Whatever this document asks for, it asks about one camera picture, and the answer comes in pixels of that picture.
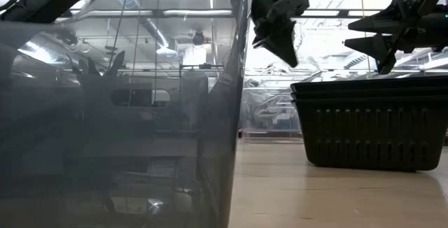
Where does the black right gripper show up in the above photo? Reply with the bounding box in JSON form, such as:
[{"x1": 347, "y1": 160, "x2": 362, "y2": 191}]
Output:
[{"x1": 344, "y1": 0, "x2": 448, "y2": 76}]

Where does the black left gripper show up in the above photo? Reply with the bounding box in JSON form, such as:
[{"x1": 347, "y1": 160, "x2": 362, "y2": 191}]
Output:
[{"x1": 251, "y1": 0, "x2": 311, "y2": 69}]

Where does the black slotted plastic basket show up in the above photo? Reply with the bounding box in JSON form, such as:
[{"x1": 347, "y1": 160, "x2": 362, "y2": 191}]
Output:
[
  {"x1": 290, "y1": 76, "x2": 448, "y2": 86},
  {"x1": 290, "y1": 83, "x2": 448, "y2": 95},
  {"x1": 291, "y1": 92, "x2": 448, "y2": 172}
]

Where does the smoky grey translucent basket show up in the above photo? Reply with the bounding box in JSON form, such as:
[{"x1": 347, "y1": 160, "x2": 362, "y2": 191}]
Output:
[{"x1": 0, "y1": 0, "x2": 256, "y2": 228}]

